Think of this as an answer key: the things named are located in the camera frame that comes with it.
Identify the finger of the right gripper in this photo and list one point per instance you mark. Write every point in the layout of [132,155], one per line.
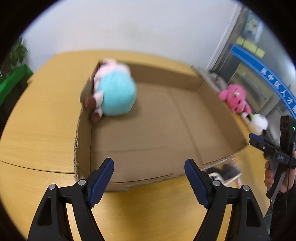
[259,142]

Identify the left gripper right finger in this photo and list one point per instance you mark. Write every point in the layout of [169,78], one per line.
[246,220]

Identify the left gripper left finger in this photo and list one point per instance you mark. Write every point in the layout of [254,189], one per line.
[51,218]

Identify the black sunglasses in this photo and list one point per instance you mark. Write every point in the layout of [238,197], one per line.
[223,173]

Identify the brown cardboard box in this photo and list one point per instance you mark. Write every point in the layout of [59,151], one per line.
[177,116]

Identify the teal pink plush doll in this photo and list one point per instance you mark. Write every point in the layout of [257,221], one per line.
[113,90]

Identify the operator right hand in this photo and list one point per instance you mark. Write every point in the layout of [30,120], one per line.
[287,182]

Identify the white plush toy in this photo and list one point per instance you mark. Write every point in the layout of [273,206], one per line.
[256,123]

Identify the pink plush bear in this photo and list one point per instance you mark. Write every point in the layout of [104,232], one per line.
[235,97]

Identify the blue window banner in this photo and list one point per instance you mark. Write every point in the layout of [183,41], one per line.
[268,75]

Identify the grey folded cloth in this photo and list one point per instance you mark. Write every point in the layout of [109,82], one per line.
[215,81]

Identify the green cloth covered stand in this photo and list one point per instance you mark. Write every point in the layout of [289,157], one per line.
[17,74]

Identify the green potted plant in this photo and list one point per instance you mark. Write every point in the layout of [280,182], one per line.
[15,58]

